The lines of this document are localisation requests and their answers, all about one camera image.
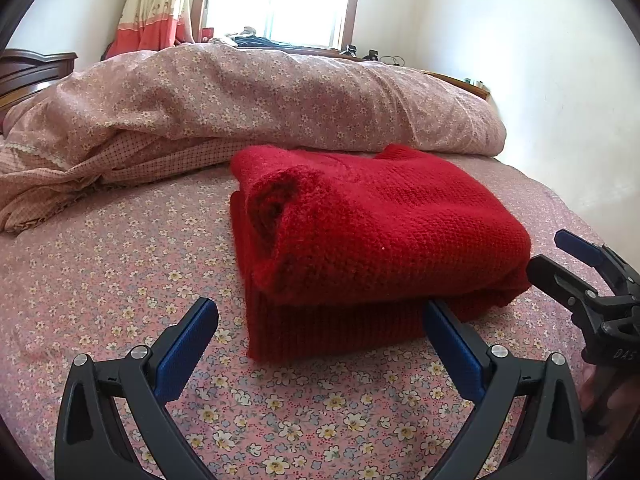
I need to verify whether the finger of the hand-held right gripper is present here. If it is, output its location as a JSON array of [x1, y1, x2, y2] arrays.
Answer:
[[555, 229, 640, 301], [526, 255, 598, 321]]

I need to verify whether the dark clothes pile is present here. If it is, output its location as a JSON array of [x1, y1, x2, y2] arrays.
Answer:
[[232, 35, 281, 48]]

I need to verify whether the cream and red curtain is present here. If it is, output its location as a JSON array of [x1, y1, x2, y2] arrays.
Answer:
[[107, 0, 201, 58]]

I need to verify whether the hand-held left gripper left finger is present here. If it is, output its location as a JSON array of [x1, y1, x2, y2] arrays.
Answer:
[[54, 296, 220, 480]]

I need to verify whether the dark wooden headboard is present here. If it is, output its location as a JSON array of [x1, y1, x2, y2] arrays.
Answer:
[[0, 48, 78, 111]]

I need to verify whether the window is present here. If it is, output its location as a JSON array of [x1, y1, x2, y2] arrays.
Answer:
[[192, 0, 363, 51]]

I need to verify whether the red knitted sweater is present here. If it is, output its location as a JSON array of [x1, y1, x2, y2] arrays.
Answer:
[[230, 144, 532, 363]]

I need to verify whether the pink floral duvet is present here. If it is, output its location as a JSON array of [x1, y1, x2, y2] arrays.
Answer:
[[0, 42, 507, 233]]

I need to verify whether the pink floral bed sheet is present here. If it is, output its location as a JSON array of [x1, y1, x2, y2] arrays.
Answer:
[[0, 152, 640, 480]]

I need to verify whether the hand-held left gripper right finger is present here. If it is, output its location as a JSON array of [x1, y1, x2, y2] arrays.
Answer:
[[422, 299, 587, 480]]

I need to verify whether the person's right hand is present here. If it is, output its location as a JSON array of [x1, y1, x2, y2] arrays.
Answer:
[[581, 364, 601, 413]]

